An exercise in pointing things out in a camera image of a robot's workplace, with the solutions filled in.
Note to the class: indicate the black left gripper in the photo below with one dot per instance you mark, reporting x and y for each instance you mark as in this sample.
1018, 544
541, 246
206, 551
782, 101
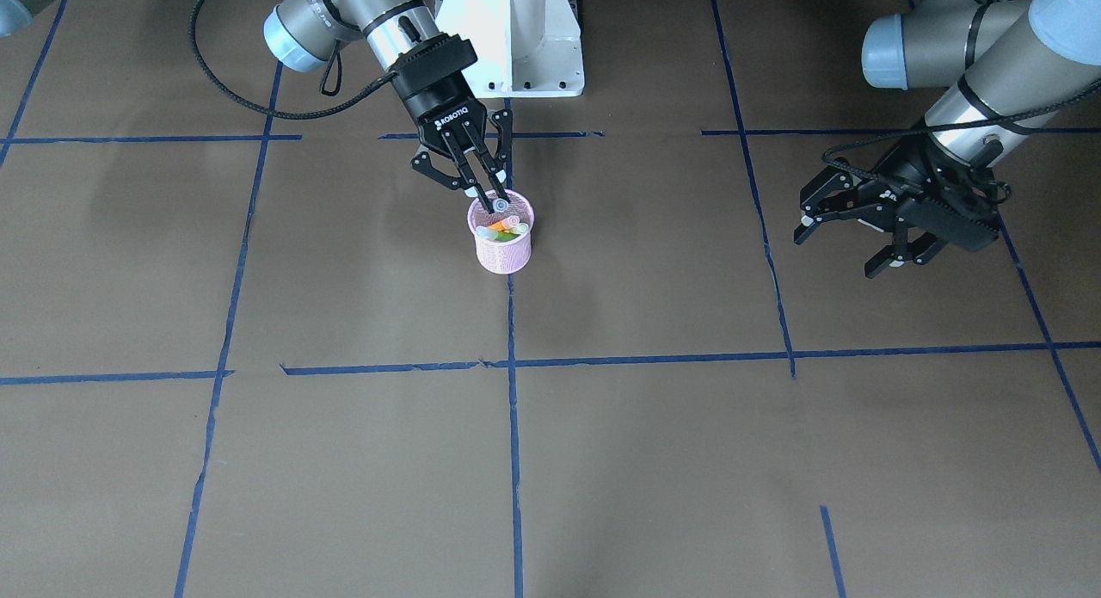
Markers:
901, 173

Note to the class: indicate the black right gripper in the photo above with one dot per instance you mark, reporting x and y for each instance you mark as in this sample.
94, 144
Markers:
439, 107

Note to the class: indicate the green highlighter pen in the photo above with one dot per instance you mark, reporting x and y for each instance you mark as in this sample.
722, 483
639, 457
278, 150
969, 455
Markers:
495, 236

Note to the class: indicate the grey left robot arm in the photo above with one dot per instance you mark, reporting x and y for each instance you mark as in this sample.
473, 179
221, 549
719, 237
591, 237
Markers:
1006, 67

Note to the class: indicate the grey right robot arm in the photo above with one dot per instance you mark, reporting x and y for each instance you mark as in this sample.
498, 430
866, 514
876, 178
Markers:
461, 145

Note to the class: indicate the pink mesh pen holder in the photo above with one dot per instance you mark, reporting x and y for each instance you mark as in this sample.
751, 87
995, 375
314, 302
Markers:
503, 258

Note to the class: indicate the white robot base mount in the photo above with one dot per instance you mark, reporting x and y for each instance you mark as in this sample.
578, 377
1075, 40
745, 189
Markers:
525, 48

